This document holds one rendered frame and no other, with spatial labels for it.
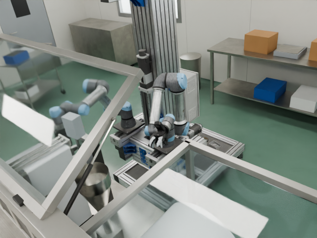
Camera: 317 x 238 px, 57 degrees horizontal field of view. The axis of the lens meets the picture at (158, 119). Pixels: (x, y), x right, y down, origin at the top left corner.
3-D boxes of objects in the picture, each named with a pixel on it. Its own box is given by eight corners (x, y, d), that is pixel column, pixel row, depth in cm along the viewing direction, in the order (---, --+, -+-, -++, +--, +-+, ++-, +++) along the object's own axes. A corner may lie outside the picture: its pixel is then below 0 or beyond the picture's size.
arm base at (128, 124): (129, 118, 290) (127, 109, 285) (139, 123, 281) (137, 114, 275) (117, 125, 281) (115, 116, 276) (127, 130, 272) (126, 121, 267)
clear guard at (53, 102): (133, 75, 98) (133, 75, 98) (45, 209, 86) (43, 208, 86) (3, 38, 162) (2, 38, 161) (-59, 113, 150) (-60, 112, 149)
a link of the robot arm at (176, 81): (173, 129, 247) (168, 69, 219) (190, 131, 243) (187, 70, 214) (169, 137, 238) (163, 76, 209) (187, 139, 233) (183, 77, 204)
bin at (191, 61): (207, 86, 517) (206, 51, 484) (194, 95, 493) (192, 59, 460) (190, 81, 539) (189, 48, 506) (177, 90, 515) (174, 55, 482)
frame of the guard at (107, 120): (154, 81, 101) (144, 68, 95) (61, 227, 88) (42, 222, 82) (11, 41, 169) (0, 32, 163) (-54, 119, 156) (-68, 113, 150)
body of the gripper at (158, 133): (165, 146, 188) (171, 135, 197) (162, 135, 183) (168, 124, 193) (154, 146, 191) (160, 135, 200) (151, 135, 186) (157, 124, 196)
